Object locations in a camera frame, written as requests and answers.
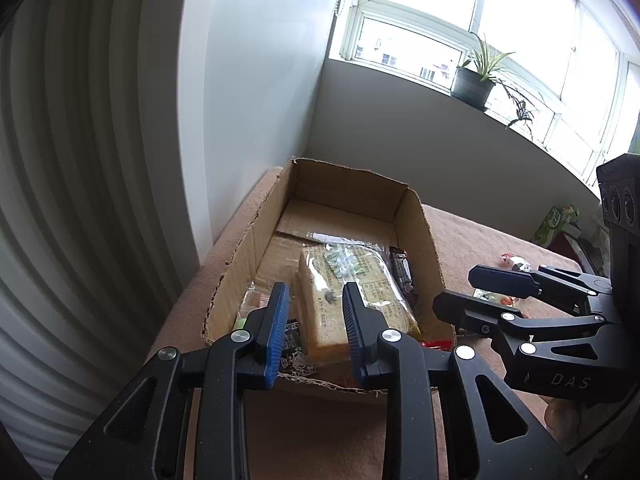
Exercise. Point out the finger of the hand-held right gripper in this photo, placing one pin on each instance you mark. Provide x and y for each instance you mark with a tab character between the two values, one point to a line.
500	280
465	307

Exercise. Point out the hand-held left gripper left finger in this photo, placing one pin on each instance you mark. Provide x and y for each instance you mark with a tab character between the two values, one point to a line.
277	340

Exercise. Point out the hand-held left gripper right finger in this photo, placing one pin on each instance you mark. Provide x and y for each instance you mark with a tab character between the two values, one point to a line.
355	335

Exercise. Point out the green white snack packet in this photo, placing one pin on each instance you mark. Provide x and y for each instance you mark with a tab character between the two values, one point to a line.
492	296

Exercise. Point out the black candy packet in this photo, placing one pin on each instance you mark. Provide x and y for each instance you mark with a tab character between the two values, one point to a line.
296	342

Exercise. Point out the bread loaf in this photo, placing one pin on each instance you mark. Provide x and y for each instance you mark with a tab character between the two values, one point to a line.
325	310

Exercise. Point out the dark red snack packet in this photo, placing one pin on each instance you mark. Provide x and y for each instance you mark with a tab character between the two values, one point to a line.
436	344

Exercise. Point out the dark chocolate bar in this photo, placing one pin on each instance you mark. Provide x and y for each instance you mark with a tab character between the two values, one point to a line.
401	272

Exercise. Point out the cardboard box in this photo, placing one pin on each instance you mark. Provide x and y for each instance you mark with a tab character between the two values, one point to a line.
345	195

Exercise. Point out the person's right hand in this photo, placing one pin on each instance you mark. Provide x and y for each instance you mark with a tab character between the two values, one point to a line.
562	420

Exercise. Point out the green printed box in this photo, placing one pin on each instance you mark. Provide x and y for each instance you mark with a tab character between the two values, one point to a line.
552	222

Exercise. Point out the potted spider plant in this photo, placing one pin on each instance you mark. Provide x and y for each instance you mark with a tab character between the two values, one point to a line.
470	85

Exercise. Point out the white cabinet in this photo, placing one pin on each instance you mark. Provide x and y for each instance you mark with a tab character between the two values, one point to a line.
250	85

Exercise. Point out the white ribbed shutter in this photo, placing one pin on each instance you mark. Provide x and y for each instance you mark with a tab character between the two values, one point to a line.
75	160

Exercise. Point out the white framed window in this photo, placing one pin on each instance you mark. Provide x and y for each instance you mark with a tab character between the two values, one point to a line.
525	0

